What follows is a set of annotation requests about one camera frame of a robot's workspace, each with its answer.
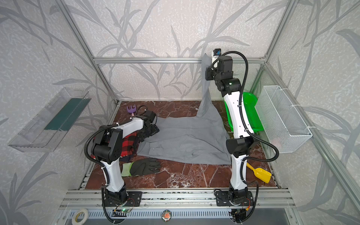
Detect grey long sleeve shirt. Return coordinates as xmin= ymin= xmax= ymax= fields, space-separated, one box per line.
xmin=137 ymin=55 xmax=231 ymax=165

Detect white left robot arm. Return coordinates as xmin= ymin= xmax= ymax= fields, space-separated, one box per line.
xmin=84 ymin=110 xmax=161 ymax=204

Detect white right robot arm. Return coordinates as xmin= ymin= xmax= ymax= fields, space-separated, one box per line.
xmin=205 ymin=48 xmax=279 ymax=206

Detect red black plaid shirt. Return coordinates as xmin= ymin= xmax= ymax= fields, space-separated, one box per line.
xmin=91 ymin=129 xmax=139 ymax=163

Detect purple pink toy rake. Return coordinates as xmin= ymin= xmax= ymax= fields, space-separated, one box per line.
xmin=127 ymin=105 xmax=137 ymax=115

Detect black green work glove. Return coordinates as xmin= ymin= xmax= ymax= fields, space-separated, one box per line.
xmin=121 ymin=158 xmax=162 ymax=177

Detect green plastic basket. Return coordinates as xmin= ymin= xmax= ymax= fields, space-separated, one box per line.
xmin=224 ymin=92 xmax=264 ymax=138

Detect round red emblem button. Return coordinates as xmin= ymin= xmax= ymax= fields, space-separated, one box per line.
xmin=161 ymin=210 xmax=172 ymax=222

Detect white tape roll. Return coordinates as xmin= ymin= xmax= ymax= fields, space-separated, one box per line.
xmin=71 ymin=208 xmax=90 ymax=225

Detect yellow toy shovel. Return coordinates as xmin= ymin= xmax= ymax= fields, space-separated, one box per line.
xmin=247 ymin=163 xmax=272 ymax=183

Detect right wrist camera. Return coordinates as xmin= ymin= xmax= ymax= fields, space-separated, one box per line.
xmin=211 ymin=48 xmax=222 ymax=70

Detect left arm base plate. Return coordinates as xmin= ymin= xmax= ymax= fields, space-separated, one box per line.
xmin=102 ymin=189 xmax=142 ymax=207

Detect white wire mesh basket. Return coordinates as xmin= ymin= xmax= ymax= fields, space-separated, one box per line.
xmin=255 ymin=85 xmax=312 ymax=153

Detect aluminium frame rails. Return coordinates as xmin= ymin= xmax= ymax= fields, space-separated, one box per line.
xmin=54 ymin=0 xmax=360 ymax=225

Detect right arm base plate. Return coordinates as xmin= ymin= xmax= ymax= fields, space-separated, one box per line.
xmin=214 ymin=189 xmax=254 ymax=208

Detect clear plastic wall shelf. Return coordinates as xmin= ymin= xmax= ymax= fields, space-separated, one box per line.
xmin=8 ymin=88 xmax=91 ymax=153

